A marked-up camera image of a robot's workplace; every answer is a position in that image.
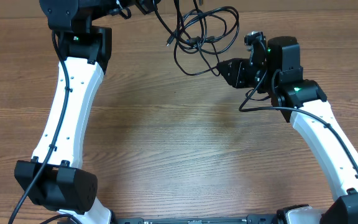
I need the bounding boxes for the black USB cable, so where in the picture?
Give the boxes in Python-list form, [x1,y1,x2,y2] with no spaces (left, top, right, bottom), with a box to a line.
[152,0,241,77]
[165,0,229,63]

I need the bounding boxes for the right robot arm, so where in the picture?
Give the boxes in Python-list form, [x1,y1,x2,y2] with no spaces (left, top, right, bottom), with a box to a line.
[216,32,358,223]

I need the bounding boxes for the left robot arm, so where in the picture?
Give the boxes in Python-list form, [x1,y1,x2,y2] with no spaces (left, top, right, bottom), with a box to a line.
[14,0,157,223]

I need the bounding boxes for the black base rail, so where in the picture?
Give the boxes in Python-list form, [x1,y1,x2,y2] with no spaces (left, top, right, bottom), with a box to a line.
[57,214,334,224]

